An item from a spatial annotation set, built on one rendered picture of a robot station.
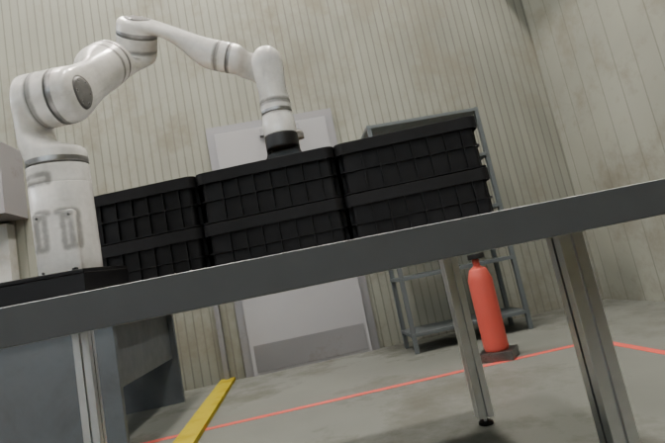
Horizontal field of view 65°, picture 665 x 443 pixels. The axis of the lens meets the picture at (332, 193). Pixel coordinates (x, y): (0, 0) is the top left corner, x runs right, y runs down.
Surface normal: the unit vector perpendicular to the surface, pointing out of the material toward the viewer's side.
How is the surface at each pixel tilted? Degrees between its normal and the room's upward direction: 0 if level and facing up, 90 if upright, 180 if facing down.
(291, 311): 90
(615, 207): 90
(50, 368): 90
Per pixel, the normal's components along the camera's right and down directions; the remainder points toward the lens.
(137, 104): 0.07, -0.18
